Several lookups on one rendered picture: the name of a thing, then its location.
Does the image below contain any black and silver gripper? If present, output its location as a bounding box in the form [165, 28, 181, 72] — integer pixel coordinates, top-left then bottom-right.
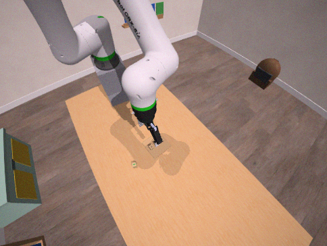
[137, 115, 163, 147]

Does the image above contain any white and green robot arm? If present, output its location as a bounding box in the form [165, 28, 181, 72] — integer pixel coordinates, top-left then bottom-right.
[24, 0, 179, 120]

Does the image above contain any tan flat mat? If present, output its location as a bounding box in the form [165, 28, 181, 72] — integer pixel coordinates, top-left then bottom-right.
[143, 134, 171, 159]

